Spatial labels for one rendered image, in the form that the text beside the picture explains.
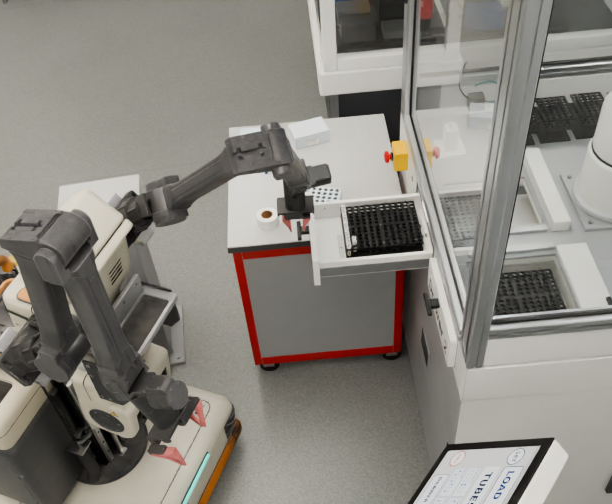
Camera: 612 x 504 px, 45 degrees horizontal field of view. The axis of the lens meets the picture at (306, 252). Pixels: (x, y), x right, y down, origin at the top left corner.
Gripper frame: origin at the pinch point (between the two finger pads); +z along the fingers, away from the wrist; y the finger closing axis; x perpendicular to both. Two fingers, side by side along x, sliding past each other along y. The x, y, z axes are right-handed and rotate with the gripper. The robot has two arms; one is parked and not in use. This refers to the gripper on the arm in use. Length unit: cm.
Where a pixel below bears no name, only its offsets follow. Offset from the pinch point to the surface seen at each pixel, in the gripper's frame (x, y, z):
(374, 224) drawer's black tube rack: 4.1, 22.5, 4.9
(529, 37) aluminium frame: -52, 38, -87
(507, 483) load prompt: -90, 35, -20
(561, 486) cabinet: -50, 75, 70
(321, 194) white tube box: 30.3, 8.4, 15.0
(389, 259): -8.6, 25.3, 6.6
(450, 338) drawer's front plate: -41, 36, 2
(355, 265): -8.9, 15.7, 7.8
